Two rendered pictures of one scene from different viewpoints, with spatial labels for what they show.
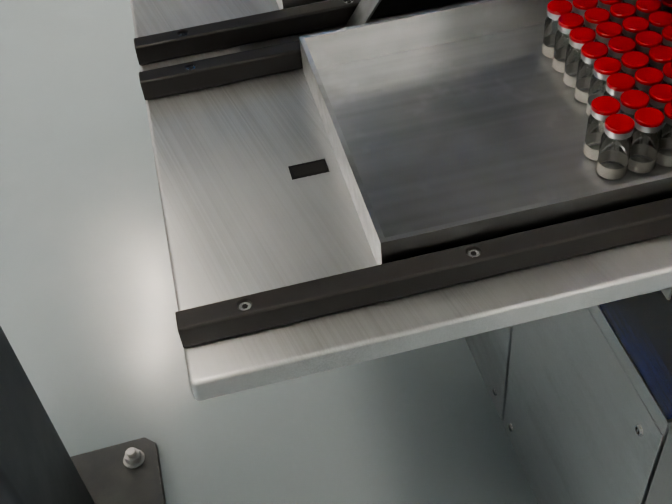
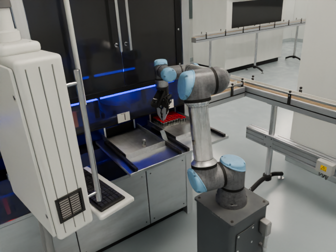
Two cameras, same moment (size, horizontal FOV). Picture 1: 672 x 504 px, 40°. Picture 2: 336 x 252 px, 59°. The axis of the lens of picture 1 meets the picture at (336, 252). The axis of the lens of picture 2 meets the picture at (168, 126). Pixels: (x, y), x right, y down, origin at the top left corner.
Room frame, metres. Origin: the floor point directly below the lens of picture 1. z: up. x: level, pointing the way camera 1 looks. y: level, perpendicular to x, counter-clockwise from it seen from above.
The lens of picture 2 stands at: (1.39, 1.48, 1.73)
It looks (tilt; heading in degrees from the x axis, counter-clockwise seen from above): 24 degrees down; 246
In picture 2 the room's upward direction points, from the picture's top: 3 degrees counter-clockwise
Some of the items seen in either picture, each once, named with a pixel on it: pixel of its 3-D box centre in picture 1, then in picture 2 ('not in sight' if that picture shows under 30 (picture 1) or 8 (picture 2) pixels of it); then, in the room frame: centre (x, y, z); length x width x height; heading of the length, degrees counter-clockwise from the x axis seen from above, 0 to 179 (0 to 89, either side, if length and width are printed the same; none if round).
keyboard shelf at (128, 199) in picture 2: not in sight; (86, 193); (1.26, 0.14, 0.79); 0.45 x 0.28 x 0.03; 109
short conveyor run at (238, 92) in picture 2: not in sight; (210, 95); (0.09, -0.52, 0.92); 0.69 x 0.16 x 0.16; 9
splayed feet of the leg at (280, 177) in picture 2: not in sight; (266, 180); (-0.38, -0.27, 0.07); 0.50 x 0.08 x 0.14; 9
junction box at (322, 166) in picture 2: not in sight; (325, 167); (-0.40, 0.27, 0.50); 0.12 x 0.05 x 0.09; 99
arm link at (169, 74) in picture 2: not in sight; (169, 73); (0.71, 0.04, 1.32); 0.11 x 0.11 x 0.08; 84
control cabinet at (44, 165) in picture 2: not in sight; (32, 134); (1.44, 0.17, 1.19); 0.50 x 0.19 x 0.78; 109
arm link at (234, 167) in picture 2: not in sight; (231, 170); (0.65, 0.53, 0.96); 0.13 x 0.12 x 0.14; 174
